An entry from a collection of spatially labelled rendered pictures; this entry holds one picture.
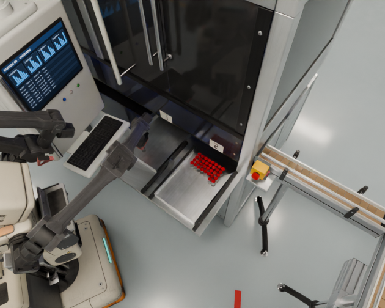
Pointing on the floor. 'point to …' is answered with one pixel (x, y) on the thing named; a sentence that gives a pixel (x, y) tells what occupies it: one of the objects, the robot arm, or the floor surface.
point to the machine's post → (266, 91)
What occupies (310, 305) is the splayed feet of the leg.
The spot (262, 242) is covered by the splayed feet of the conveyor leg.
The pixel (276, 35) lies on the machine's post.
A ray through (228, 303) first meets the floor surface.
